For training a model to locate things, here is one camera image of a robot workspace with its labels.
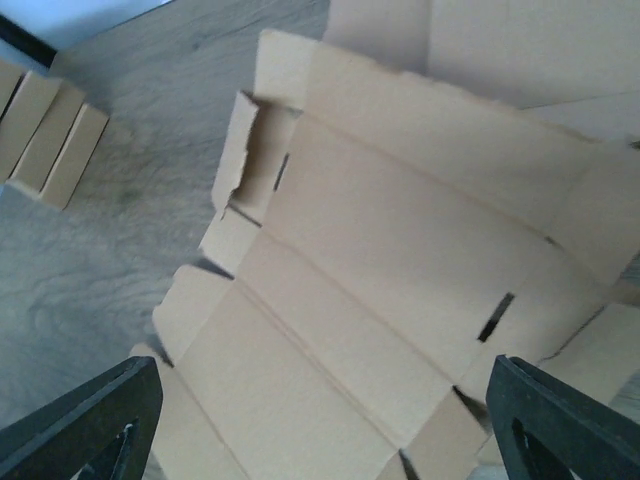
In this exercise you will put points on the folded cardboard box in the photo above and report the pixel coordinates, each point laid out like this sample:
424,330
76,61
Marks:
41,152
24,114
73,157
10,76

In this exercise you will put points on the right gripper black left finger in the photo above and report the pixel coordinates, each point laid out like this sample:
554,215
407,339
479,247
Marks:
102,429

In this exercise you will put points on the brown cardboard box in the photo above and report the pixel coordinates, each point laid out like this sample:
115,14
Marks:
380,239

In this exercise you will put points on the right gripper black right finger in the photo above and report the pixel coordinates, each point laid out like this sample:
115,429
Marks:
546,429

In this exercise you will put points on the pile of flat cardboard blanks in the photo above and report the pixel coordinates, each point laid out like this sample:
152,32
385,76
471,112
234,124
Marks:
526,53

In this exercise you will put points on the top folded cardboard box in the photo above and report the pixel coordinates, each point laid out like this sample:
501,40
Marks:
10,76

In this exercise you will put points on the left black corner frame post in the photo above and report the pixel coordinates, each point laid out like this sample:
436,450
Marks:
26,42

